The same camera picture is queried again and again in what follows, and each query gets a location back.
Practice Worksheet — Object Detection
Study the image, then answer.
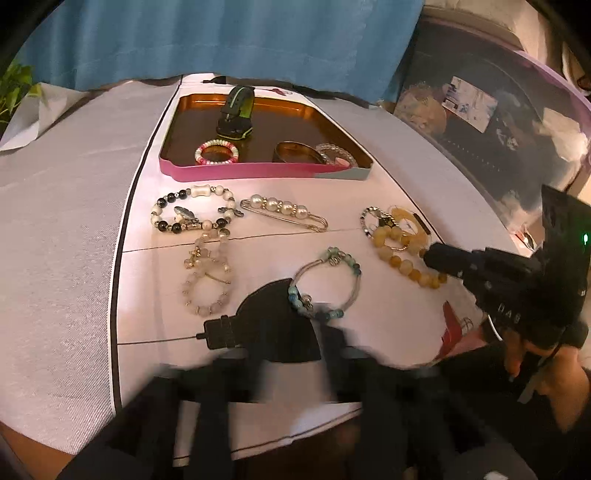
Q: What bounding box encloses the clear pink bead bracelet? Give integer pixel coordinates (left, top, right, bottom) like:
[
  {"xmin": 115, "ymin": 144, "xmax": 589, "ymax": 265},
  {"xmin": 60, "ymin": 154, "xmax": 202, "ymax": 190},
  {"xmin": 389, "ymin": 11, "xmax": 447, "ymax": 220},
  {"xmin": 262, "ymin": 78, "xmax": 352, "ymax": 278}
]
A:
[{"xmin": 315, "ymin": 142, "xmax": 359, "ymax": 168}]

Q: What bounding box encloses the black white pearl bracelet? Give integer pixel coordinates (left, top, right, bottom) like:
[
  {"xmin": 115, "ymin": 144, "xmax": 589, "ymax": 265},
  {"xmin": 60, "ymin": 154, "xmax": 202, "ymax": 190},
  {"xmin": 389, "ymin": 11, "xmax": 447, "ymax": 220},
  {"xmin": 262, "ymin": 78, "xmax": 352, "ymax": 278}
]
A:
[{"xmin": 150, "ymin": 184, "xmax": 246, "ymax": 234}]

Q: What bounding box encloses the dark plastic storage bin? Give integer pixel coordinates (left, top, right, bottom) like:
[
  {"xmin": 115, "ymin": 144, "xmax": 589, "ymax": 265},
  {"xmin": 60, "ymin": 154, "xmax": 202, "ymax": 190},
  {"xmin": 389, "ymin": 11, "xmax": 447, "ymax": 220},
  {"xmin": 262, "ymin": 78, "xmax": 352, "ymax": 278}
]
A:
[{"xmin": 394, "ymin": 19, "xmax": 590, "ymax": 232}]

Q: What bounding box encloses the person's right hand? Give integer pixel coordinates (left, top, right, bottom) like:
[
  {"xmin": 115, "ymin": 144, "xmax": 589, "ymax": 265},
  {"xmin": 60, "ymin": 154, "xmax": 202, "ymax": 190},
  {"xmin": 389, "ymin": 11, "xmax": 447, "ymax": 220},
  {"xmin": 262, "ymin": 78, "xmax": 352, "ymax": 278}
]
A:
[{"xmin": 502, "ymin": 329, "xmax": 590, "ymax": 432}]

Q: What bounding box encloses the pale pink crystal bracelet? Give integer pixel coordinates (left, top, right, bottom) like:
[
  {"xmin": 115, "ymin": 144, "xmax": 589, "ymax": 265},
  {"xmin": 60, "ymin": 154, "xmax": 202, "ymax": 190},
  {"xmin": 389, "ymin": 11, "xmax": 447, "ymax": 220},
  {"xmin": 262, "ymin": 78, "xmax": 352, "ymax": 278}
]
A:
[{"xmin": 181, "ymin": 227, "xmax": 233, "ymax": 317}]

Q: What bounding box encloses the pink gold jewelry tray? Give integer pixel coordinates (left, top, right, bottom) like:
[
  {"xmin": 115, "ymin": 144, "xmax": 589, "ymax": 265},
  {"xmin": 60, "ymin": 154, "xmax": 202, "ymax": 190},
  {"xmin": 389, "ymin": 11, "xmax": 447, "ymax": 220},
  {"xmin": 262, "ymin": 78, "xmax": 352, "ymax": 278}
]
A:
[{"xmin": 159, "ymin": 93, "xmax": 375, "ymax": 182}]

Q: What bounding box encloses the green potted plant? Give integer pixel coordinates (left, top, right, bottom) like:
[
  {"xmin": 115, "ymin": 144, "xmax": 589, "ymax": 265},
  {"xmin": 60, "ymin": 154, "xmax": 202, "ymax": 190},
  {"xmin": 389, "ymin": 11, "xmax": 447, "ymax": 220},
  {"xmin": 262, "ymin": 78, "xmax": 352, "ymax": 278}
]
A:
[{"xmin": 0, "ymin": 61, "xmax": 41, "ymax": 126}]

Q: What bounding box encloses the black green smart watch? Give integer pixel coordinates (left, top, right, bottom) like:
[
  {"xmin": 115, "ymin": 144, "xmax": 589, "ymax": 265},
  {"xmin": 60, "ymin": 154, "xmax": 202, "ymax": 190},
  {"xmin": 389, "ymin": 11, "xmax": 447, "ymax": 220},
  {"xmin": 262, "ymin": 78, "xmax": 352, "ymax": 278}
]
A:
[{"xmin": 216, "ymin": 85, "xmax": 254, "ymax": 141}]

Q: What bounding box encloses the pink white beaded bracelet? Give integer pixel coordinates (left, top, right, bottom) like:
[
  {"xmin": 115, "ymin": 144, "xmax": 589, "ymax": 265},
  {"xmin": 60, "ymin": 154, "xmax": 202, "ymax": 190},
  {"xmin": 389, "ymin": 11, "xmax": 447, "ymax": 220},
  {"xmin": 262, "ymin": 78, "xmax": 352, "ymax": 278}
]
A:
[{"xmin": 194, "ymin": 138, "xmax": 240, "ymax": 166}]

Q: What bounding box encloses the yellow amber bead bracelet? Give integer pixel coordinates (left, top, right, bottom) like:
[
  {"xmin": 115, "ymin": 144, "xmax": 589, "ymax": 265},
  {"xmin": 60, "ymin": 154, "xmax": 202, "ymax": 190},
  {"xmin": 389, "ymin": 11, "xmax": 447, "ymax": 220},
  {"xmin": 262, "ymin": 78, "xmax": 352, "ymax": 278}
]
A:
[{"xmin": 372, "ymin": 208, "xmax": 448, "ymax": 290}]

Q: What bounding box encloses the white patterned table runner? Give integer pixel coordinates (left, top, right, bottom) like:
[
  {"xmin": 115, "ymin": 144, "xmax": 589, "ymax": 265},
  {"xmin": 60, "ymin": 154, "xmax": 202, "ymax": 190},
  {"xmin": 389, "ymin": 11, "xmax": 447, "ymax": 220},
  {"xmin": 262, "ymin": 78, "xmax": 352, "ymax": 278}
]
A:
[{"xmin": 106, "ymin": 73, "xmax": 523, "ymax": 467}]

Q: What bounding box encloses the beige cushion on bin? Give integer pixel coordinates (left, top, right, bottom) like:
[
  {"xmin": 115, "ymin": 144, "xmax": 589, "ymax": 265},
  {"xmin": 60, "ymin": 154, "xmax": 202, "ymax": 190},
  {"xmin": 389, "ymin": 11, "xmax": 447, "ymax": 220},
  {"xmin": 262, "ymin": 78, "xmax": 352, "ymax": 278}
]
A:
[{"xmin": 423, "ymin": 0, "xmax": 552, "ymax": 56}]

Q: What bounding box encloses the pearl safety pin brooch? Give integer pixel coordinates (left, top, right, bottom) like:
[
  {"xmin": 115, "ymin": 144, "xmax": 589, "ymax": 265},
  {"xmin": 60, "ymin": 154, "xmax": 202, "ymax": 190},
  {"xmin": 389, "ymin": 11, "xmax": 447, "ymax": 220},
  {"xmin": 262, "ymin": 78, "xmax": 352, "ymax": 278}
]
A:
[{"xmin": 239, "ymin": 194, "xmax": 329, "ymax": 233}]

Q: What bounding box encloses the turquoise bead silver bracelet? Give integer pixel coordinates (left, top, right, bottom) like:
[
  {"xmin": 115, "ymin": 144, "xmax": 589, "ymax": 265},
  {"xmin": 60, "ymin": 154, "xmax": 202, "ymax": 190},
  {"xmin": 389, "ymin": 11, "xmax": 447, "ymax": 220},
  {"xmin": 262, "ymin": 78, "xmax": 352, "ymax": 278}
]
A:
[{"xmin": 287, "ymin": 246, "xmax": 364, "ymax": 323}]

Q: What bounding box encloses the gold bangle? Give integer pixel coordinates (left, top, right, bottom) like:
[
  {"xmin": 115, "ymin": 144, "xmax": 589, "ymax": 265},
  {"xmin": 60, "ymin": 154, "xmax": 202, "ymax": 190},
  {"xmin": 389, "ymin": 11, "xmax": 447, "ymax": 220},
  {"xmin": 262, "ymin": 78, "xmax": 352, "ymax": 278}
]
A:
[{"xmin": 273, "ymin": 141, "xmax": 325, "ymax": 165}]

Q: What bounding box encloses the grey left table cloth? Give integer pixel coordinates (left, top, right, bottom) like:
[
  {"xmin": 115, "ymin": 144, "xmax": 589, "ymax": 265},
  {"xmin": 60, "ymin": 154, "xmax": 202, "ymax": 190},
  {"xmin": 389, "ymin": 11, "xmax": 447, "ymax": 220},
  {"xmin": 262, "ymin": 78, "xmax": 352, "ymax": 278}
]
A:
[{"xmin": 1, "ymin": 82, "xmax": 175, "ymax": 454}]

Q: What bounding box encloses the blue curtain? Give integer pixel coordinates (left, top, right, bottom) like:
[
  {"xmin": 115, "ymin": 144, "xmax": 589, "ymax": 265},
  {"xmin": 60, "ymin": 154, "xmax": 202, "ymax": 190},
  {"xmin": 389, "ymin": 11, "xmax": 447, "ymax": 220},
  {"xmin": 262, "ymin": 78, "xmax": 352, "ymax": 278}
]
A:
[{"xmin": 17, "ymin": 0, "xmax": 423, "ymax": 102}]

